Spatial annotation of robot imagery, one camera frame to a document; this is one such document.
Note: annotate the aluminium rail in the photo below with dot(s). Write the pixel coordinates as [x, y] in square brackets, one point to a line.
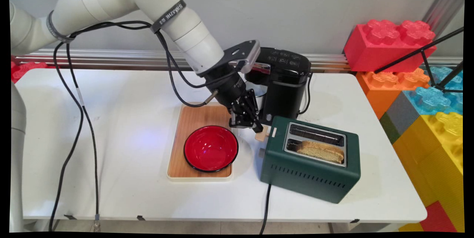
[111, 56]

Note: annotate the large red building block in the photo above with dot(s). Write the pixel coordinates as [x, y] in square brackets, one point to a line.
[385, 47]

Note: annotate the toasted bread slice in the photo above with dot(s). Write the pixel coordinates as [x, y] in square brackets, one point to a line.
[320, 151]

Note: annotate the red block with studs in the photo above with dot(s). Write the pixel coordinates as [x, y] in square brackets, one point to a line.
[22, 70]

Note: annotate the grey building block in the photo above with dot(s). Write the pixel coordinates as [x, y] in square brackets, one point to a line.
[401, 114]

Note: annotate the small flat red block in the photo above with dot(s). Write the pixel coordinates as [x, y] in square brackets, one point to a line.
[439, 217]

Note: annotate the orange building block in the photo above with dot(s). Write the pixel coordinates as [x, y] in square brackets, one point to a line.
[381, 90]

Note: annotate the black coffee machine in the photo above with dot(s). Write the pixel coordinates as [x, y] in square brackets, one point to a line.
[285, 82]

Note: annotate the red bowl with black rim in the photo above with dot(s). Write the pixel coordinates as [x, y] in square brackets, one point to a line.
[211, 149]

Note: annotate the wooden toaster lever knob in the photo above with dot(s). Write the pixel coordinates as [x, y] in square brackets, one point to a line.
[261, 134]

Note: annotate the large yellow building block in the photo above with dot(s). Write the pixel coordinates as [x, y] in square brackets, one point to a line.
[433, 156]

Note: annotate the white cup with metal rim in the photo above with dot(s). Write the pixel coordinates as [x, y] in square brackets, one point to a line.
[260, 101]

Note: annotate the dark green building block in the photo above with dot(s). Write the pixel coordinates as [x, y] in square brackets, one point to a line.
[389, 128]

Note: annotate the translucent blue building block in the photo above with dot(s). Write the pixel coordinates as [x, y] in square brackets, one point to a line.
[433, 99]

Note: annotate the wooden tray with cream rim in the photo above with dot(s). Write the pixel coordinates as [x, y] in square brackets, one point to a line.
[192, 119]

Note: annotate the black table clip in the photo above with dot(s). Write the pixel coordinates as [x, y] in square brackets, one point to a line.
[69, 217]
[354, 221]
[140, 217]

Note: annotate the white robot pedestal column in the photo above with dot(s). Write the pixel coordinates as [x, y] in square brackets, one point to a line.
[17, 156]

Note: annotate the green two-slot toaster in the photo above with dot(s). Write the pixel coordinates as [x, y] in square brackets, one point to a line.
[311, 175]

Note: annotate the black tripod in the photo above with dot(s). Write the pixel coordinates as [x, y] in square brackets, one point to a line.
[431, 71]

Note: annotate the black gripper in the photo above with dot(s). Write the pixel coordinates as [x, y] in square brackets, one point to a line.
[226, 86]

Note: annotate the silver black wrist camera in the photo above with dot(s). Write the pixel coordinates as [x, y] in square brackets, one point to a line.
[242, 54]

